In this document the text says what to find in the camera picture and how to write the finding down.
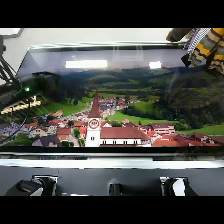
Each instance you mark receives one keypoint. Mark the brown garment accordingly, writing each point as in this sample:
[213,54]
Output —
[178,34]

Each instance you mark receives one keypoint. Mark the white blue striped garment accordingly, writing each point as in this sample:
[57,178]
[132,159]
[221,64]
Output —
[196,37]

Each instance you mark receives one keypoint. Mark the silver frame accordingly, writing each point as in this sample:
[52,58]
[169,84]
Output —
[100,163]

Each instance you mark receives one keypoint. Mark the yellow black striped garment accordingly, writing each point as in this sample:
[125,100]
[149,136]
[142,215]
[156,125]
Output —
[210,50]

